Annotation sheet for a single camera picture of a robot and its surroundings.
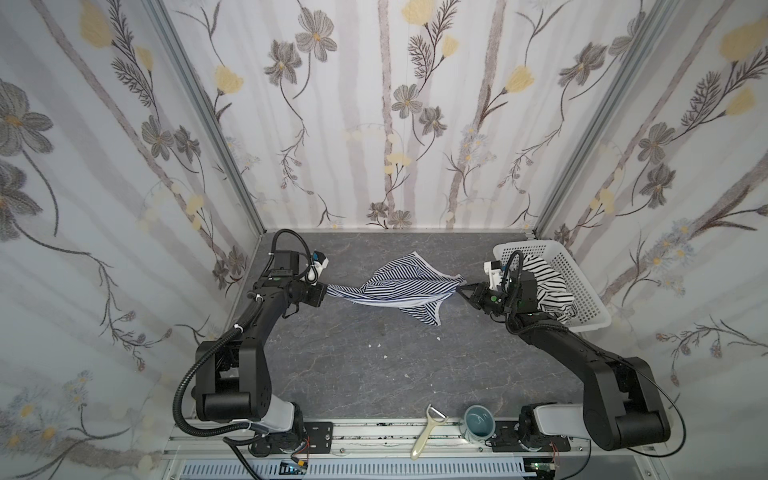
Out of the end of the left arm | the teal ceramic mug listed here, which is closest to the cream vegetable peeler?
the teal ceramic mug

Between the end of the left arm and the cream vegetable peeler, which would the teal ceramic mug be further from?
the end of the left arm

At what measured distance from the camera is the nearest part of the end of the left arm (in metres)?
0.65

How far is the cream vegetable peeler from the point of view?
28.8 inches

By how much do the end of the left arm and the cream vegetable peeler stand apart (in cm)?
42
